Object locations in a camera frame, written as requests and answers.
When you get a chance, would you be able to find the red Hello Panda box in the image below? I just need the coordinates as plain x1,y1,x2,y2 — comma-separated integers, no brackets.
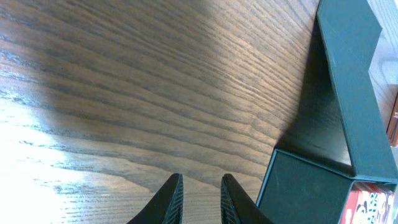
340,182,395,224

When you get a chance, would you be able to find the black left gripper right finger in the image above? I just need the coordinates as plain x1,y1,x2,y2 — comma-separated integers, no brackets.
220,174,272,224

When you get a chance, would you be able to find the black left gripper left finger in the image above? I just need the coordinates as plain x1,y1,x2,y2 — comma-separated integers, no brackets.
127,173,183,224

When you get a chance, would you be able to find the dark green box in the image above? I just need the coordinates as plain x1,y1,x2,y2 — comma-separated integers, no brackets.
257,0,397,223

